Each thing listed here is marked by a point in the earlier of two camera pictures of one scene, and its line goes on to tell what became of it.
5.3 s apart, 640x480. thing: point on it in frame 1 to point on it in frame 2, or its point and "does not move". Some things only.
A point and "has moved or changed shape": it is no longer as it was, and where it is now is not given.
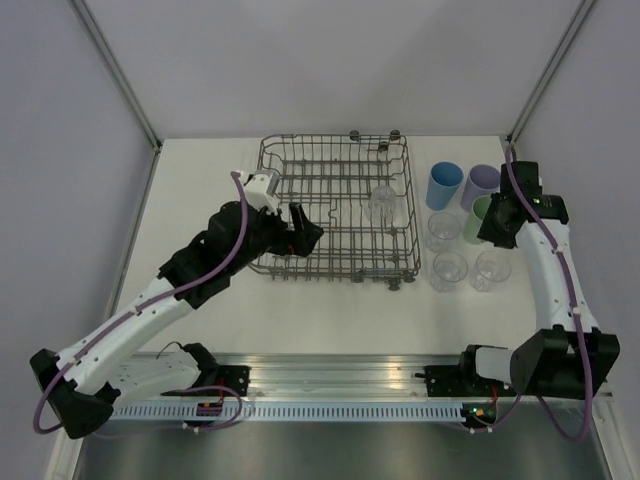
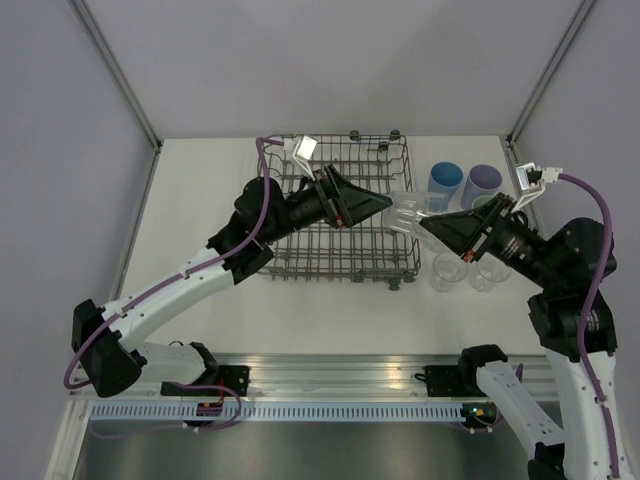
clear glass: x=381 y=204 has moved or changed shape
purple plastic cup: x=484 y=179 does not move
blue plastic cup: x=445 y=179 does not move
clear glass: x=448 y=268 does not move
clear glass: x=491 y=266 does not move
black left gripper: x=306 y=233 to x=344 y=203
